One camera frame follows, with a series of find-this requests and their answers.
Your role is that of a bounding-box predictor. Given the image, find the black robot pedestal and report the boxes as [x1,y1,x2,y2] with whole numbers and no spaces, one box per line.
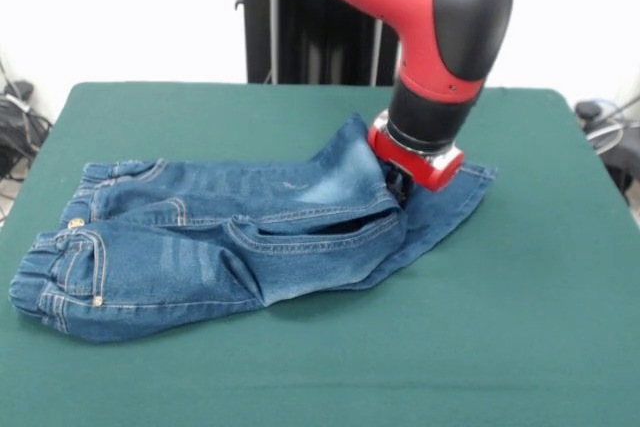
[233,0,404,87]

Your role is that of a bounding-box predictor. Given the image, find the blue denim jeans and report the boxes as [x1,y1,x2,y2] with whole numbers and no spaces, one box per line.
[8,113,499,346]

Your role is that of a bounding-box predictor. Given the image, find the dark green table cloth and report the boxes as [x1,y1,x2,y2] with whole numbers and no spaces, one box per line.
[0,80,640,427]

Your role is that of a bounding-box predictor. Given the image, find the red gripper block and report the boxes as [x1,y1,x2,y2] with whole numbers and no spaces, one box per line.
[367,110,466,208]

